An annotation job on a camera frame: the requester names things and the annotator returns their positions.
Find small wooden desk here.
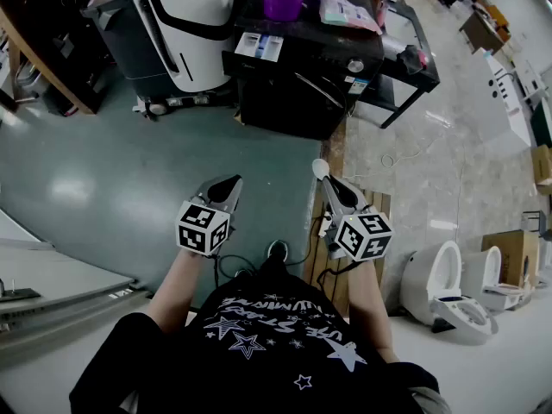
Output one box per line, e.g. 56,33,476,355
458,3,511,56

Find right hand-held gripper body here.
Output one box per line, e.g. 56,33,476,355
323,205,394,261

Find black washing machine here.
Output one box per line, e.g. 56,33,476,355
222,0,386,141

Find person's right forearm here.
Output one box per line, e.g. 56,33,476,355
344,260,401,364

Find black metal table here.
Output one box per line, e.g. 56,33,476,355
356,0,442,129

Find white cable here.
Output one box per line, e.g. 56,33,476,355
344,142,437,179

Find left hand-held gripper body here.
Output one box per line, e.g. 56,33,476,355
174,194,238,258

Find white cabinet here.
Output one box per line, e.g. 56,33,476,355
480,48,535,147

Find large brown cardboard box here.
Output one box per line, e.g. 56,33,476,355
481,229,543,288

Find white round lid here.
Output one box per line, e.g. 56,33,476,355
310,158,331,181

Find wooden shelf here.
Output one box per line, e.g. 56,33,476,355
0,0,103,116

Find white detergent drawer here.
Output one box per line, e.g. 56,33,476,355
235,31,284,63

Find pink and teal plastic bag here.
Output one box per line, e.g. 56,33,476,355
318,0,384,35

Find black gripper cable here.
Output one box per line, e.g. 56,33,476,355
316,260,361,295
210,253,271,288

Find white toilet with open lid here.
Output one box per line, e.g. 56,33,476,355
400,240,500,347

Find person's left forearm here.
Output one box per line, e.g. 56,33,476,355
147,248,216,334

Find grey metal rail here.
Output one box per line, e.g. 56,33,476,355
0,207,153,364

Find dark green panel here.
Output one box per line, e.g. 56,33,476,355
529,100,552,147

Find person's dark shoe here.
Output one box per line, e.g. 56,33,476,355
267,239,290,263

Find black star-print T-shirt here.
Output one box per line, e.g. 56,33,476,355
68,259,441,414

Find person's grey trousers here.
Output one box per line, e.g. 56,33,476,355
407,384,452,414

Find white and black machine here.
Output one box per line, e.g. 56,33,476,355
80,0,236,116

